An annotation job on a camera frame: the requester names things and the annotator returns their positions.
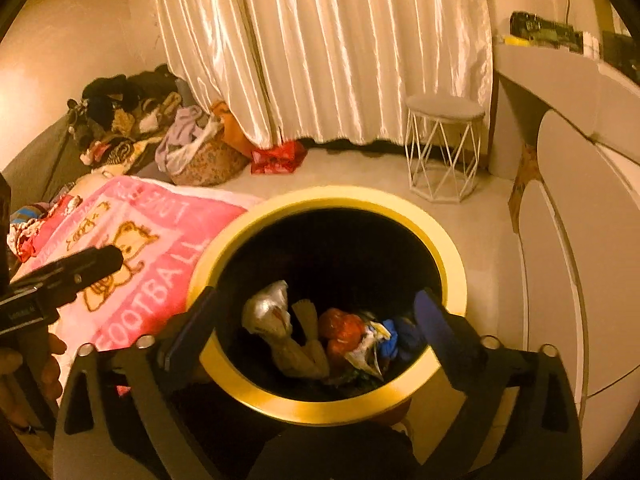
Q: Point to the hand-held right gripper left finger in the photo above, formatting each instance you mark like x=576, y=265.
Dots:
x=190, y=325

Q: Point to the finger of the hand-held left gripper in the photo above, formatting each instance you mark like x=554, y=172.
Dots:
x=80, y=270

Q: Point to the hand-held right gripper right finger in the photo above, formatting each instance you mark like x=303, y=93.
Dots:
x=435, y=320

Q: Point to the blue wrapper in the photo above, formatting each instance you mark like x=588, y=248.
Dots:
x=402, y=335

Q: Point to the white printed snack wrapper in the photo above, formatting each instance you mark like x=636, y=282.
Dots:
x=370, y=347

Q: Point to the red plastic bag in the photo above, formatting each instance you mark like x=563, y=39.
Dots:
x=340, y=332

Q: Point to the black bin with yellow rim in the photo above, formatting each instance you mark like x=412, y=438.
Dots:
x=325, y=197

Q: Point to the person's left hand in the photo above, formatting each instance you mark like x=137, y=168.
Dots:
x=35, y=375

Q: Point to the red floral cloth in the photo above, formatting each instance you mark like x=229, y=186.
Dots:
x=45, y=230

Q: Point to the pink printed blanket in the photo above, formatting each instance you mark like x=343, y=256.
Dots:
x=150, y=220

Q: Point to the grey sofa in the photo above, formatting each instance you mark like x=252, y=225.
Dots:
x=35, y=160

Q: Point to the white curved cabinet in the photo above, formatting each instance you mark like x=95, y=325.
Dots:
x=575, y=260

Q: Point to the patterned laundry basket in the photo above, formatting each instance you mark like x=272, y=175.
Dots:
x=210, y=165

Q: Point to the white cloth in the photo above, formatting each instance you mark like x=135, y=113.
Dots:
x=195, y=152

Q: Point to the pile of clothes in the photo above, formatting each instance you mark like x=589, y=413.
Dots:
x=125, y=110

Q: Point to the lilac cloth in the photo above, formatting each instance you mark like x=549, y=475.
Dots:
x=182, y=130

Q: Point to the red shiny bag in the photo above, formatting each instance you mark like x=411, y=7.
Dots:
x=277, y=157

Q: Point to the orange bag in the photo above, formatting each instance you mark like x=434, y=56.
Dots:
x=232, y=130

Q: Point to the white desk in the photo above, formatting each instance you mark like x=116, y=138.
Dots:
x=540, y=75

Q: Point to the yellow sponge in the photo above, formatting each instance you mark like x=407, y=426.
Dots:
x=515, y=41

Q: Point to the cream satin curtain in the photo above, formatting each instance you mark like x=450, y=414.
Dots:
x=325, y=50

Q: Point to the green box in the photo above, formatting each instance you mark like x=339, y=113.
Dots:
x=540, y=27

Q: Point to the row of small white bottles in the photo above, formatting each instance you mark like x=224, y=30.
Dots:
x=591, y=45

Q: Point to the dark box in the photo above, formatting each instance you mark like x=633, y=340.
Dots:
x=620, y=50

